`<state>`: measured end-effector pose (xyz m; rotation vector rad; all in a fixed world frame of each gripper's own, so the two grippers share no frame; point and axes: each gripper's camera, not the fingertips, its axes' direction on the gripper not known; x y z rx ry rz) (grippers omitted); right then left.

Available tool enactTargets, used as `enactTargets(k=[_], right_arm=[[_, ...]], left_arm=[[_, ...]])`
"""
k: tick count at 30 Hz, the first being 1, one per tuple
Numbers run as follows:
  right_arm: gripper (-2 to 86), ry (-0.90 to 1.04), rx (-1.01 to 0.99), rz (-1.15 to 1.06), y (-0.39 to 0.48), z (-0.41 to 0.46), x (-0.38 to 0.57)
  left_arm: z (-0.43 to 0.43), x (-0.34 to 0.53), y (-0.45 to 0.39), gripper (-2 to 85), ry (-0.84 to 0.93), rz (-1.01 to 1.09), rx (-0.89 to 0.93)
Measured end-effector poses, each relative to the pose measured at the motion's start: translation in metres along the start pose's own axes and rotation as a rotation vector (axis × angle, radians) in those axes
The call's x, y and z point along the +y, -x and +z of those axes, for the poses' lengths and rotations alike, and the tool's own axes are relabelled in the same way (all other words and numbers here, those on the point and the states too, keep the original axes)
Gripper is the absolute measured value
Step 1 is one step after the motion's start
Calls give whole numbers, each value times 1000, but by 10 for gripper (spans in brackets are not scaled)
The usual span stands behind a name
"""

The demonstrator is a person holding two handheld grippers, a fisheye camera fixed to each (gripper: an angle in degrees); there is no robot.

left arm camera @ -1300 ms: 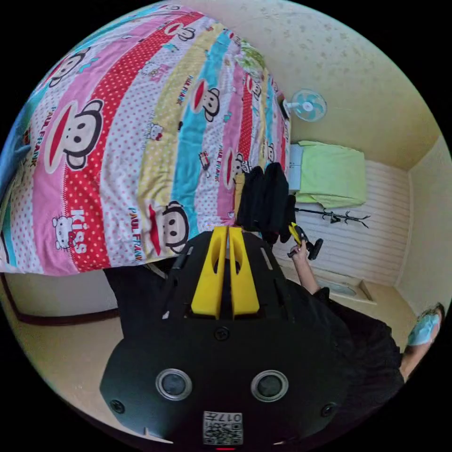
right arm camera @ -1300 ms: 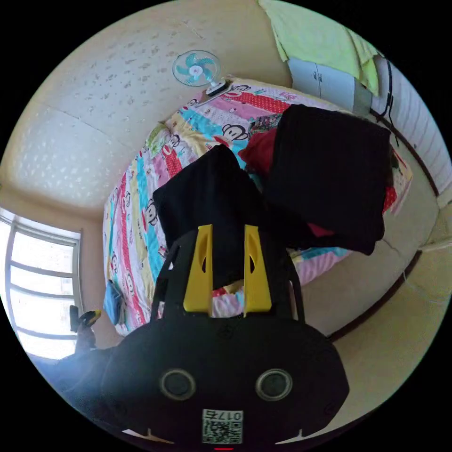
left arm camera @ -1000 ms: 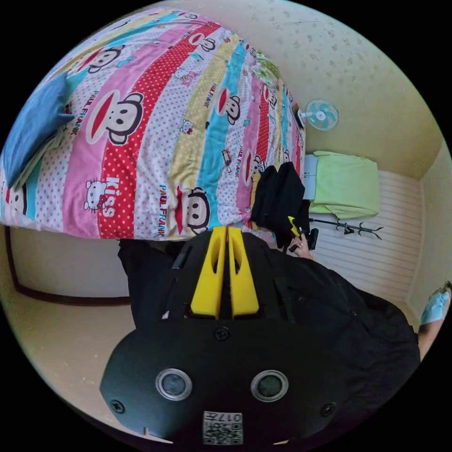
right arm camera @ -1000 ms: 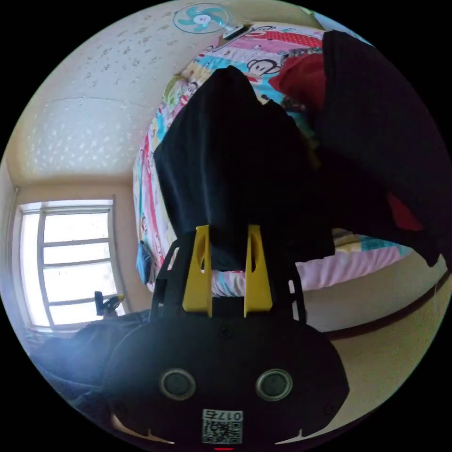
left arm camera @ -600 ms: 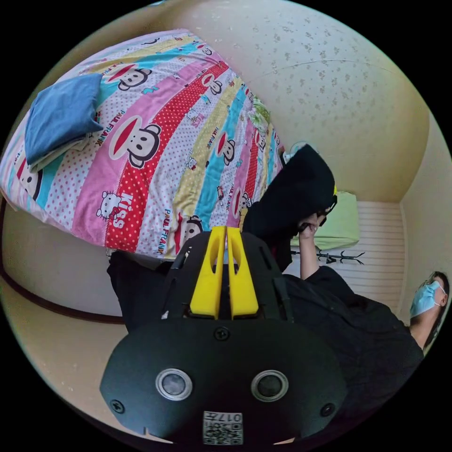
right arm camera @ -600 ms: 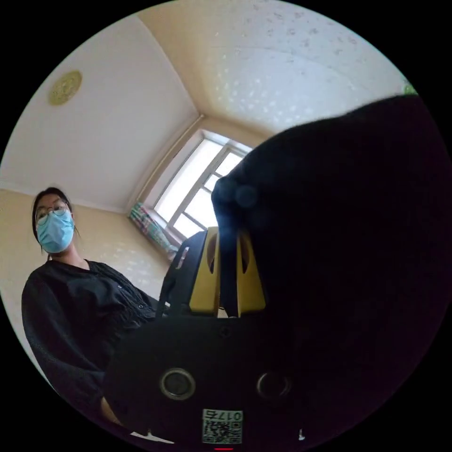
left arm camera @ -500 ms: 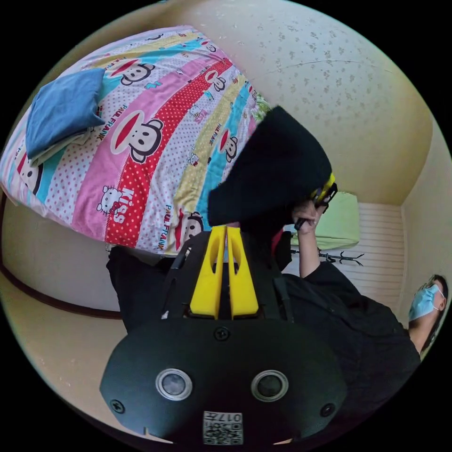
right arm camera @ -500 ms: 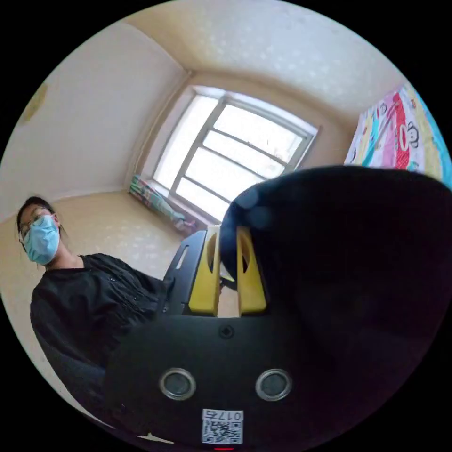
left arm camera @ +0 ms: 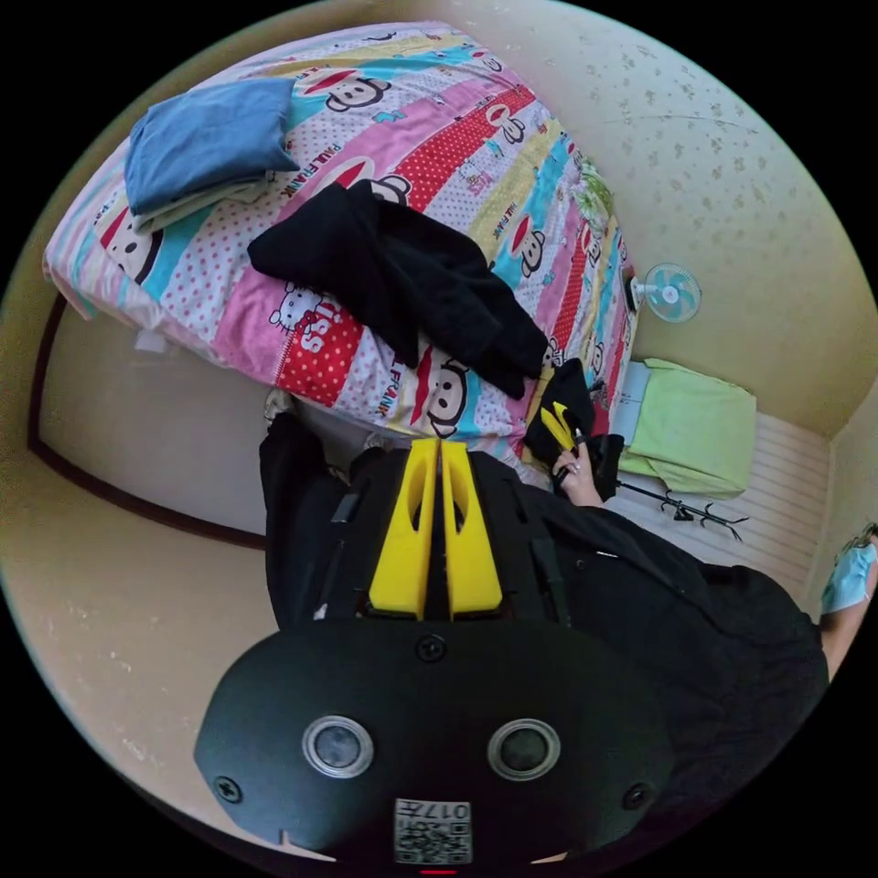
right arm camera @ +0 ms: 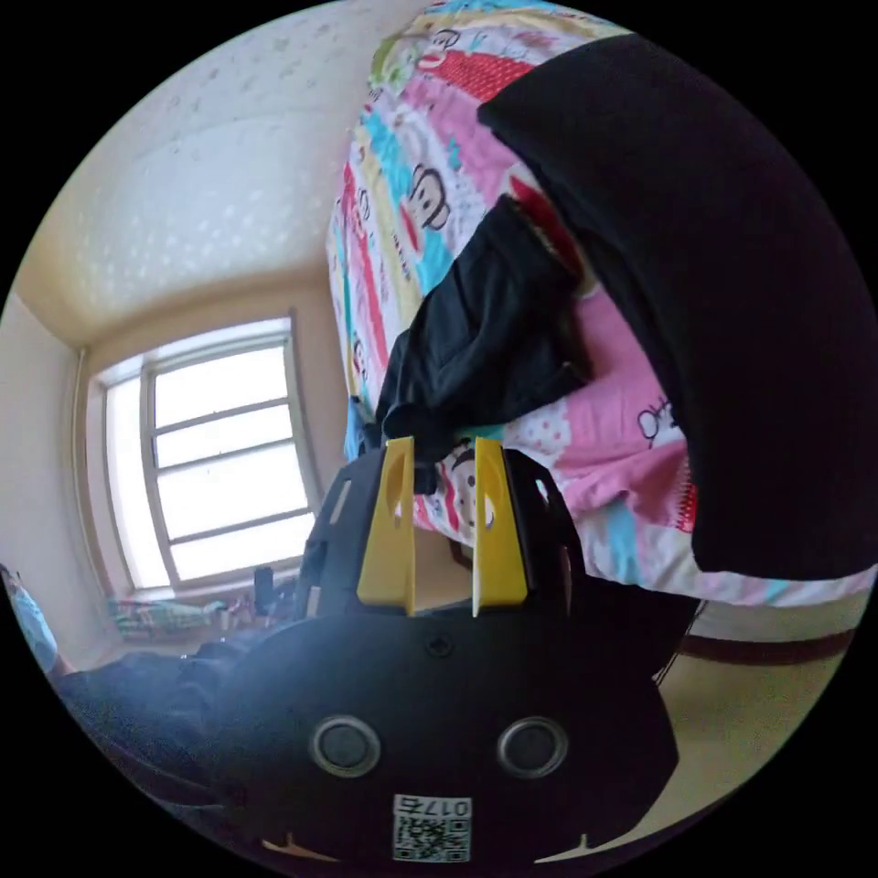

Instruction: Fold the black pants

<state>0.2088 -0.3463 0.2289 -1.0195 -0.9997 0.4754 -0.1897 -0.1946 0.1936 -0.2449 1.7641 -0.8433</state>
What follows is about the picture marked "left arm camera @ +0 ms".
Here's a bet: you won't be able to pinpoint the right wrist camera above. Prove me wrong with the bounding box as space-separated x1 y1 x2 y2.
594 433 626 503

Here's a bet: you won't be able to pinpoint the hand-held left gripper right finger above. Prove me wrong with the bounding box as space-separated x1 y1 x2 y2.
441 442 503 623

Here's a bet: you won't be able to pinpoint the black coat stand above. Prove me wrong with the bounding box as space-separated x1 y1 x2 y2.
616 479 751 544

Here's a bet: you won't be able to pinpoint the person's body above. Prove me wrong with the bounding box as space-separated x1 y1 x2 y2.
259 410 878 835

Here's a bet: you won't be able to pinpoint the bed with cartoon print sheet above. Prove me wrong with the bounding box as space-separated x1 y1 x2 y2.
42 20 640 462

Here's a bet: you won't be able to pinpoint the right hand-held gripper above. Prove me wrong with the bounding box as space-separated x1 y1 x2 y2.
523 356 596 476

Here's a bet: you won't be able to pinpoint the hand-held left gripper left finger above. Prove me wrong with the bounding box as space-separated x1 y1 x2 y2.
368 438 441 623

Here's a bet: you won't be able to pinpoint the cupboard under green cloth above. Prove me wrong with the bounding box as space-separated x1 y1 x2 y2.
616 357 758 500

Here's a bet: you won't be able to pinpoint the green floral pillow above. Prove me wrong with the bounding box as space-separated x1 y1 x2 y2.
573 157 616 234

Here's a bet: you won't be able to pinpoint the pile of clothes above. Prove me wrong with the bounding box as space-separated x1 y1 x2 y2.
123 76 301 236

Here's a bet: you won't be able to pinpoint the small blue fan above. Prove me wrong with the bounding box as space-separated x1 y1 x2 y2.
627 262 703 325

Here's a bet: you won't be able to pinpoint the person's right hand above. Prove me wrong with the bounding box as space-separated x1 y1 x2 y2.
553 426 606 509

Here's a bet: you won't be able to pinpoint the black pants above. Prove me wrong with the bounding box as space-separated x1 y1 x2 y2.
246 180 550 401

